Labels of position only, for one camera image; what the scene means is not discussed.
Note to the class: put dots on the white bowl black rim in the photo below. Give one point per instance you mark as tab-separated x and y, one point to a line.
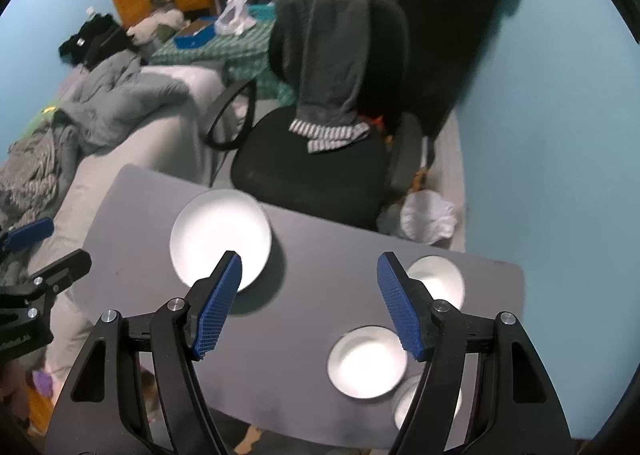
407	407
365	365
442	280

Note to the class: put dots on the blue flat box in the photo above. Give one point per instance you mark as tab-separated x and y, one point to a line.
192	39

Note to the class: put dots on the grey bed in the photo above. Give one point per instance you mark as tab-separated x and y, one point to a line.
140	150

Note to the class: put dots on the beige bundled cloth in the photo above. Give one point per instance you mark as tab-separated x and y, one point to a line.
155	25

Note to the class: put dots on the black clothing pile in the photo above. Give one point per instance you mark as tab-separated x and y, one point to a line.
97	42

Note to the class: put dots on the black white striped cloth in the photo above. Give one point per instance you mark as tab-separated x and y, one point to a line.
35	175

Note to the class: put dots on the crumpled white bag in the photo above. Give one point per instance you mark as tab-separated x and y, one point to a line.
430	215

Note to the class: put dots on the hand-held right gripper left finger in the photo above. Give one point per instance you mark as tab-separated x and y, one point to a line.
220	305

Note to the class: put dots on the orange packet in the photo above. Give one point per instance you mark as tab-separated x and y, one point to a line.
379	121

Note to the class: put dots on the purple cloth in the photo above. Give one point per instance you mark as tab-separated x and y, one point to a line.
42	382

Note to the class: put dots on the grey hooded sweater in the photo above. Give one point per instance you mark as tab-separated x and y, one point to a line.
330	50

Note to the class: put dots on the grey duvet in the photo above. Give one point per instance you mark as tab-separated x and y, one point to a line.
115	100

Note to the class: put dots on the white plate black rim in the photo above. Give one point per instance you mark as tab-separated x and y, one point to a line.
215	230

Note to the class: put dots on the blue plastic crate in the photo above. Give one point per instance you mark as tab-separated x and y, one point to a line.
262	11

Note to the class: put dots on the black hanging jacket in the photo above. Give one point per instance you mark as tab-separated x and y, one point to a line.
440	10

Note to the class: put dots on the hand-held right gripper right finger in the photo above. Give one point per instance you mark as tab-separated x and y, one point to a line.
400	310

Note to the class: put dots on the black office chair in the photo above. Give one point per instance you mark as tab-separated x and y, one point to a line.
305	170

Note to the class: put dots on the green checkered tablecloth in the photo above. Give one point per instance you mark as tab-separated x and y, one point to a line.
235	47

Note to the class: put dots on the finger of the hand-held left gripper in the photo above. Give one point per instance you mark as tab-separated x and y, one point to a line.
30	233
60	270

